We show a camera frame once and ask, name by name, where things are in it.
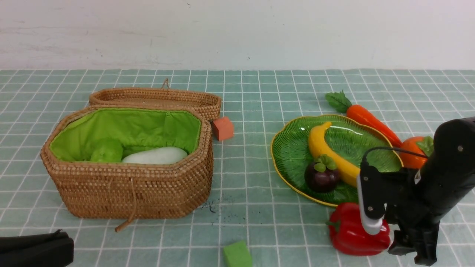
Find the white radish with leaves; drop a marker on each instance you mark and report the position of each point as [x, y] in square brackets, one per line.
[157, 156]

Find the green foam cube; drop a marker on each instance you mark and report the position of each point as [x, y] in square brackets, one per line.
[237, 255]

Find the dark purple mangosteen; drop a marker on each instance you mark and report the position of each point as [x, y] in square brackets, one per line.
[322, 175]

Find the woven wicker basket green lining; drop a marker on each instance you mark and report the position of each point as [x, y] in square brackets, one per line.
[130, 191]

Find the yellow banana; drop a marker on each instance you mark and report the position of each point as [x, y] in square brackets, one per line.
[318, 146]

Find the orange carrot with leaves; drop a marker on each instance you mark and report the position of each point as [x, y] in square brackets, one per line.
[360, 114]

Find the orange foam cube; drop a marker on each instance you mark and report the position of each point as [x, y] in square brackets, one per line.
[223, 128]

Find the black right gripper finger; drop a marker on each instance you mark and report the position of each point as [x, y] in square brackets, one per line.
[401, 244]
[425, 244]

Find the orange persimmon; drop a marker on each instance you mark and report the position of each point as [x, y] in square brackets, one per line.
[421, 147]

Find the green glass leaf plate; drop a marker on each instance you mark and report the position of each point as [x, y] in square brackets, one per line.
[291, 155]

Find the green checkered tablecloth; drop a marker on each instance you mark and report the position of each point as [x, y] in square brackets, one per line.
[248, 201]

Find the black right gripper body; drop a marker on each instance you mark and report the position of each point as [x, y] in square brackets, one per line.
[414, 199]

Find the red bell pepper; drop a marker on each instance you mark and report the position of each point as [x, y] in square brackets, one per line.
[348, 236]

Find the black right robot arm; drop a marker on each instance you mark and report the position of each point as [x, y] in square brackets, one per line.
[445, 179]

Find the woven wicker basket lid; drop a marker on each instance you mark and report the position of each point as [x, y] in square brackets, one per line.
[206, 104]

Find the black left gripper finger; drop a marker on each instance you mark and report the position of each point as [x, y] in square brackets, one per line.
[54, 249]

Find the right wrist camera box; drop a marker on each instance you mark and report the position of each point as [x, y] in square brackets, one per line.
[370, 198]

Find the light green chayote gourd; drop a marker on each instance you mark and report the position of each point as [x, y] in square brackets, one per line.
[108, 151]

